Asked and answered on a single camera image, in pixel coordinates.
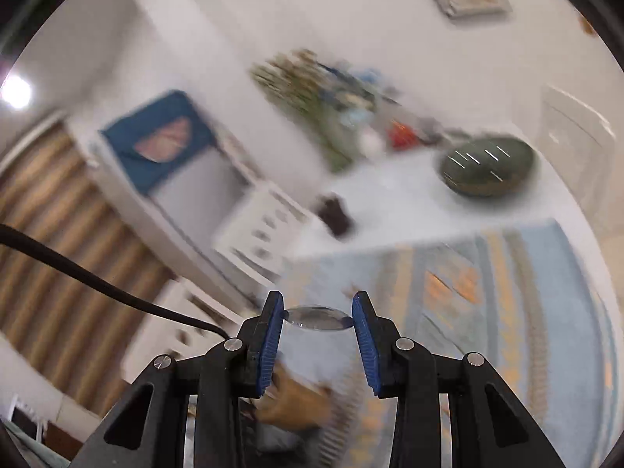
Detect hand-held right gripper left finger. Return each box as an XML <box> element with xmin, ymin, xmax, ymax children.
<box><xmin>68</xmin><ymin>290</ymin><xmax>286</xmax><ymax>468</ymax></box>

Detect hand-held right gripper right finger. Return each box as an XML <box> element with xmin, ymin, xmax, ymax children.
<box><xmin>351</xmin><ymin>291</ymin><xmax>569</xmax><ymax>468</ymax></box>

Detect metal spoon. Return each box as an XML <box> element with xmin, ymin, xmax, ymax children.
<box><xmin>283</xmin><ymin>305</ymin><xmax>356</xmax><ymax>335</ymax></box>

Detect wooden utensil holder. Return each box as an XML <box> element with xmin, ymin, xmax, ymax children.
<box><xmin>253</xmin><ymin>370</ymin><xmax>337</xmax><ymax>432</ymax></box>

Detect white chair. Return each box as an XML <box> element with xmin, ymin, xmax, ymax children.
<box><xmin>539</xmin><ymin>85</ymin><xmax>617</xmax><ymax>215</ymax></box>
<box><xmin>122</xmin><ymin>278</ymin><xmax>245</xmax><ymax>386</ymax></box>
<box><xmin>214</xmin><ymin>188</ymin><xmax>313</xmax><ymax>274</ymax></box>

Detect blue patterned tablecloth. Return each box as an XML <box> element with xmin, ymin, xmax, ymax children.
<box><xmin>273</xmin><ymin>219</ymin><xmax>620</xmax><ymax>468</ymax></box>

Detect dark brown lidded cup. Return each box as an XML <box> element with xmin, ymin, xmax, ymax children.
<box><xmin>314</xmin><ymin>194</ymin><xmax>354</xmax><ymax>239</ymax></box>

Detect white refrigerator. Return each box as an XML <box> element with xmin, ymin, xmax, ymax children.
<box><xmin>68</xmin><ymin>107</ymin><xmax>278</xmax><ymax>303</ymax></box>

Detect white vase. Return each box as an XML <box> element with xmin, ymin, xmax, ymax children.
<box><xmin>358</xmin><ymin>129</ymin><xmax>386</xmax><ymax>157</ymax></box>

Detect red lidded teacup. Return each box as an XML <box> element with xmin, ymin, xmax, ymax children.
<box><xmin>387</xmin><ymin>122</ymin><xmax>415</xmax><ymax>149</ymax></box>

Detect dark green bowl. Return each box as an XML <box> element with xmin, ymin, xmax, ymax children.
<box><xmin>439</xmin><ymin>136</ymin><xmax>537</xmax><ymax>198</ymax></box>

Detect blue cloth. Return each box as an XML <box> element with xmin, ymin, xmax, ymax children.
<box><xmin>100</xmin><ymin>90</ymin><xmax>218</xmax><ymax>196</ymax></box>

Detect glass vase with green stems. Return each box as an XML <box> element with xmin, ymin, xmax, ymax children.
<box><xmin>251</xmin><ymin>49</ymin><xmax>356</xmax><ymax>171</ymax></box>

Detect blue and white flowers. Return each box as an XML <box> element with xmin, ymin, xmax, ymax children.
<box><xmin>317</xmin><ymin>58</ymin><xmax>401</xmax><ymax>128</ymax></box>

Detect ceiling light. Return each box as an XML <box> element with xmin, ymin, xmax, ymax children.
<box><xmin>0</xmin><ymin>73</ymin><xmax>32</xmax><ymax>108</ymax></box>

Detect black cable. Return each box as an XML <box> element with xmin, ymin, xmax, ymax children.
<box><xmin>0</xmin><ymin>224</ymin><xmax>230</xmax><ymax>339</ymax></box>

